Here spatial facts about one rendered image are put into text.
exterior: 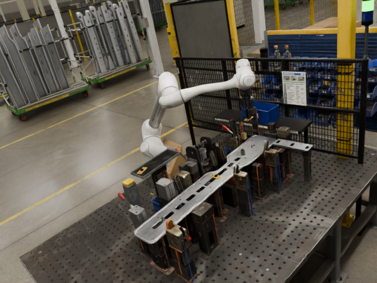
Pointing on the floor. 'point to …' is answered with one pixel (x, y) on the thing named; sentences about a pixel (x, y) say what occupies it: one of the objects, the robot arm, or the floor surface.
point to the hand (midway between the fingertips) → (248, 113)
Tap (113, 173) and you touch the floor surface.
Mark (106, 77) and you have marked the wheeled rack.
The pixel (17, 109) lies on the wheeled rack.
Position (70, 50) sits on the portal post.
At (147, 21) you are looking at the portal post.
